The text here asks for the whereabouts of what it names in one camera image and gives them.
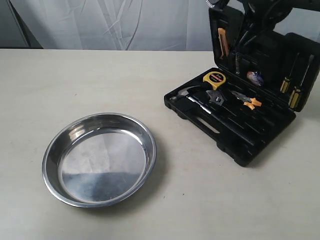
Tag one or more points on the adjustable wrench black handle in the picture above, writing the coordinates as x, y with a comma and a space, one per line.
234, 111

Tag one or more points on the black plastic tool case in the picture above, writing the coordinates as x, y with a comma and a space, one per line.
271, 54

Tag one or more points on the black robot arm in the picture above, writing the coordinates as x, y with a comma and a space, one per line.
261, 15

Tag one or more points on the yellow tape measure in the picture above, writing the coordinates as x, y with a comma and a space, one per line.
214, 79

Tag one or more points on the round stainless steel tray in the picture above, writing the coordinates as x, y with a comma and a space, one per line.
99, 160

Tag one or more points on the thin metal test pen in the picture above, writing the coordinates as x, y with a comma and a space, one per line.
237, 66

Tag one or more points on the orange utility knife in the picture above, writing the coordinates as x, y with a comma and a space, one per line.
222, 36

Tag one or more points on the electrical tape roll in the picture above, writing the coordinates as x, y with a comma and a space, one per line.
255, 78

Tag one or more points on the white backdrop curtain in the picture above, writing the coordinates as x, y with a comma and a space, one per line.
125, 25

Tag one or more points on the yellow black screwdriver left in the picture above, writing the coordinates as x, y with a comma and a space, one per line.
286, 82

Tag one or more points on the yellow black screwdriver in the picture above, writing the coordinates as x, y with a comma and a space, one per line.
296, 93
286, 82

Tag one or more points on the yellow black screwdriver right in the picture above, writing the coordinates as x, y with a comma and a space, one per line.
296, 93

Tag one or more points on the claw hammer black handle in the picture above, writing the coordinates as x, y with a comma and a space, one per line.
185, 93

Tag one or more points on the orange handled pliers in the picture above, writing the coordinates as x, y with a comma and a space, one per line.
251, 103

